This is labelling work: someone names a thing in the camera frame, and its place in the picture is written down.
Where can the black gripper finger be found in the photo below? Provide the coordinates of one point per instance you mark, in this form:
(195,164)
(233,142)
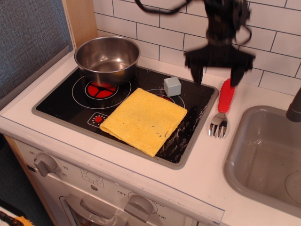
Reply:
(236,76)
(197,73)

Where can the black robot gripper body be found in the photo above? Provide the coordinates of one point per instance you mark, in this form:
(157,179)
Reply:
(219,56)

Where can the red handled metal fork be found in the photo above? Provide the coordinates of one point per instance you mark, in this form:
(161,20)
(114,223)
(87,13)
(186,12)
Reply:
(219,123)

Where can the stainless steel pot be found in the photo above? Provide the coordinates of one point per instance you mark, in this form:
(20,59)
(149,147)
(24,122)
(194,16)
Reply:
(110,59)

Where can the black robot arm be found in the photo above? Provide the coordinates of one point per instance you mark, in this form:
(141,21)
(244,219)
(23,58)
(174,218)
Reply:
(225,17)

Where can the grey blue toy block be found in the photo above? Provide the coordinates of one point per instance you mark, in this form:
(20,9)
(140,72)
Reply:
(172,86)

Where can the yellow folded cloth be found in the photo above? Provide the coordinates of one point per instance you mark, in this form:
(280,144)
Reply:
(144,121)

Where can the grey plastic sink basin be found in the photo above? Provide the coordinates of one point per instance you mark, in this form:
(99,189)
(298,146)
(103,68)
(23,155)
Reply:
(264,159)

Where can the black toy stovetop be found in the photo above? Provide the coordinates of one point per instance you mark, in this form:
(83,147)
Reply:
(82,106)

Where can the grey right oven knob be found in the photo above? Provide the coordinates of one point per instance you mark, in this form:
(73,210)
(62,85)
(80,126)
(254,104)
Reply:
(139,208)

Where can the grey oven knob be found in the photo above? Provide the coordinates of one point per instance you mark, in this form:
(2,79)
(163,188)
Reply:
(139,208)
(45,164)

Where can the grey left oven knob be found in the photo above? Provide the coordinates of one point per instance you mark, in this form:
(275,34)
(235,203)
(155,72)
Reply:
(45,164)

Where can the orange black object on floor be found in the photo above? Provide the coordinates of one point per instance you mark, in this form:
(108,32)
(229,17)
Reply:
(15,221)

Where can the wooden side post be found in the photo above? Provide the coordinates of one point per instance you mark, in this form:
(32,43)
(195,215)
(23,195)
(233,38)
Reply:
(80,15)

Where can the grey oven door handle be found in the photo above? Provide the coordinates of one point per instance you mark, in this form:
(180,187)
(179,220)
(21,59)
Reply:
(93,212)

